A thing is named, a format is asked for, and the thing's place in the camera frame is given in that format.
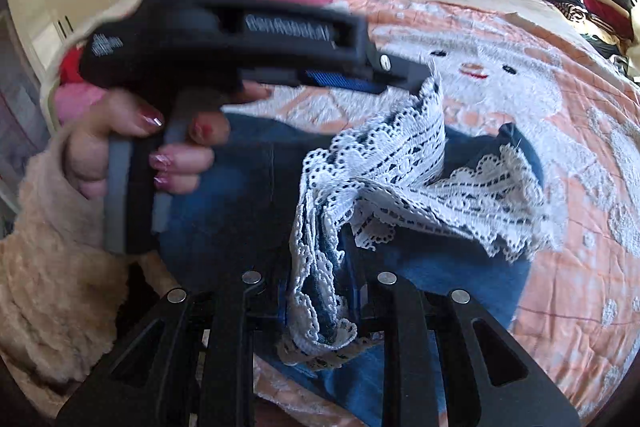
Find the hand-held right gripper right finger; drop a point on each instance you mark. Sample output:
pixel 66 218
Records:
pixel 410 347

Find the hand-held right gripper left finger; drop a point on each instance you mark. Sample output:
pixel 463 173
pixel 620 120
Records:
pixel 230 332

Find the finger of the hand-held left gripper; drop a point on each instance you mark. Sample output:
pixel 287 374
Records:
pixel 400 72

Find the blue denim pants lace trim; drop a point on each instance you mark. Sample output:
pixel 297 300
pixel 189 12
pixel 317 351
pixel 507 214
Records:
pixel 225 217

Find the person's left forearm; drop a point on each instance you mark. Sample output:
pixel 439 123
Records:
pixel 45 282

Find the person's left hand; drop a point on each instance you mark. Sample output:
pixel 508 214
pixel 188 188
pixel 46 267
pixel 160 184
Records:
pixel 87 147

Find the peach embroidered bed blanket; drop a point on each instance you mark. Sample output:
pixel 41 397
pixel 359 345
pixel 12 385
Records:
pixel 550 117

